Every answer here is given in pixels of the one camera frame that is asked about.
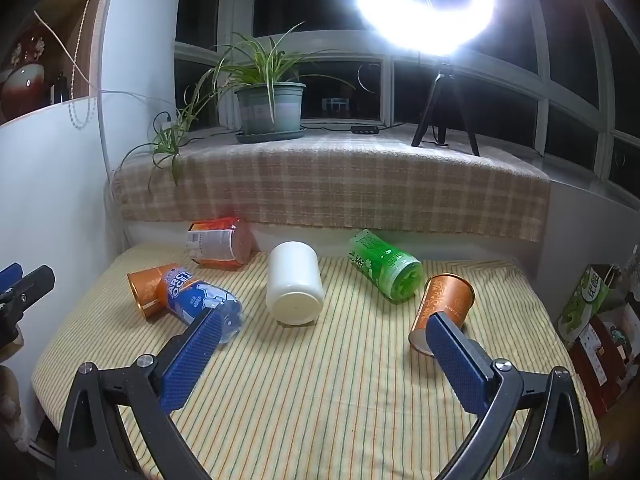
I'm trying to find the red orange can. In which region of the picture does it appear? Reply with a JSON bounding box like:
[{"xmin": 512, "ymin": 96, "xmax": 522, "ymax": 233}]
[{"xmin": 186, "ymin": 217, "xmax": 254, "ymax": 267}]

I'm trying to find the green plastic bottle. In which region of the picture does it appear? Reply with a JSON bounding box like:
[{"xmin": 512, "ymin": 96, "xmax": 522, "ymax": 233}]
[{"xmin": 348, "ymin": 228, "xmax": 425, "ymax": 302}]

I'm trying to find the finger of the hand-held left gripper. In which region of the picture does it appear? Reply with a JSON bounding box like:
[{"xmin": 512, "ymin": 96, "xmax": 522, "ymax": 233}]
[
  {"xmin": 0, "ymin": 265, "xmax": 56, "ymax": 347},
  {"xmin": 0, "ymin": 262, "xmax": 24, "ymax": 302}
]

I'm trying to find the white window frame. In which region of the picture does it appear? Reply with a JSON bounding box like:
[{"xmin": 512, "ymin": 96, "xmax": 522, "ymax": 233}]
[{"xmin": 174, "ymin": 0, "xmax": 640, "ymax": 187}]

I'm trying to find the ring light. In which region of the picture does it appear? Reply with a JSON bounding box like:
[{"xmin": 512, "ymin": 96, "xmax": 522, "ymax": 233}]
[{"xmin": 352, "ymin": 0, "xmax": 497, "ymax": 59}]

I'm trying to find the white beaded cord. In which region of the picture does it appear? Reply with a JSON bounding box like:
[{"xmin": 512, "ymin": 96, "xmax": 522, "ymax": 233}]
[{"xmin": 69, "ymin": 0, "xmax": 102, "ymax": 132}]

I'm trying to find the spider plant in grey pot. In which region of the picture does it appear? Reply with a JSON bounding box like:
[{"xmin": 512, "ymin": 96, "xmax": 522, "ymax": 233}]
[{"xmin": 120, "ymin": 22, "xmax": 357, "ymax": 194}]

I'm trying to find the blue label plastic bottle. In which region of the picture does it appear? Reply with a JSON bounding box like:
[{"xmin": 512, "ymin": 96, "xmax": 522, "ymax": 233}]
[{"xmin": 164, "ymin": 267, "xmax": 245, "ymax": 345}]

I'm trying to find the black tripod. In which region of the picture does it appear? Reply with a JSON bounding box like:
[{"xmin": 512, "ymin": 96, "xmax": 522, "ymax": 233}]
[{"xmin": 410, "ymin": 56, "xmax": 481, "ymax": 157}]

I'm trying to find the wooden shelf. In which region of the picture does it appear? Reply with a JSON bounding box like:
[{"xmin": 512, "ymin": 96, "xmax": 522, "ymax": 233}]
[{"xmin": 0, "ymin": 0, "xmax": 115, "ymax": 127}]

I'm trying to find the plaid beige cloth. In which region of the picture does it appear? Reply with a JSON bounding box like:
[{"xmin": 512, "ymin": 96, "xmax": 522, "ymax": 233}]
[{"xmin": 110, "ymin": 131, "xmax": 551, "ymax": 244}]

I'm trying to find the yellow striped cloth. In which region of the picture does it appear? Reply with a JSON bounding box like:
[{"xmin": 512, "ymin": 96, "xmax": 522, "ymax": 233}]
[{"xmin": 31, "ymin": 244, "xmax": 601, "ymax": 480}]

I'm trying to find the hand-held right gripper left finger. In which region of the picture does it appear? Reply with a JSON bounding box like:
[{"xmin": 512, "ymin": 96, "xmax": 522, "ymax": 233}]
[{"xmin": 56, "ymin": 305, "xmax": 221, "ymax": 480}]

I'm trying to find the green paper bag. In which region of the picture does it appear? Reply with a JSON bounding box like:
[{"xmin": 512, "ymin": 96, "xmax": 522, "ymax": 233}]
[{"xmin": 557, "ymin": 264, "xmax": 629, "ymax": 349}]

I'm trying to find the orange paper cup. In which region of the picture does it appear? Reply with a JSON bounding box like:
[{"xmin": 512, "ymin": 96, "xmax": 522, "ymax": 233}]
[
  {"xmin": 408, "ymin": 273, "xmax": 475, "ymax": 358},
  {"xmin": 127, "ymin": 262, "xmax": 181, "ymax": 321}
]

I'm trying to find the grey plant saucer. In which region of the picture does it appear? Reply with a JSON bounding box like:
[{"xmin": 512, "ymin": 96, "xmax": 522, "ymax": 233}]
[{"xmin": 235, "ymin": 127, "xmax": 307, "ymax": 145}]

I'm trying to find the white plastic jar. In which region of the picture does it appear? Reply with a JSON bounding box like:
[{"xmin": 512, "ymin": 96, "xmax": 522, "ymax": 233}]
[{"xmin": 266, "ymin": 241, "xmax": 325, "ymax": 326}]

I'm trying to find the red painted vase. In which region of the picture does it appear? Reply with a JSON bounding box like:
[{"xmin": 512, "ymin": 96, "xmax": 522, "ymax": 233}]
[{"xmin": 0, "ymin": 24, "xmax": 52, "ymax": 122}]

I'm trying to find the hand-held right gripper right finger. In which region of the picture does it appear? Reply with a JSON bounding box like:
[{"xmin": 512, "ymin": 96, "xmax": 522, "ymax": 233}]
[{"xmin": 425, "ymin": 311, "xmax": 591, "ymax": 480}]

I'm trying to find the red cardboard box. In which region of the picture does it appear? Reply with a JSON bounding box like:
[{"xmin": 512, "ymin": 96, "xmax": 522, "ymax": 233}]
[{"xmin": 569, "ymin": 308, "xmax": 640, "ymax": 419}]

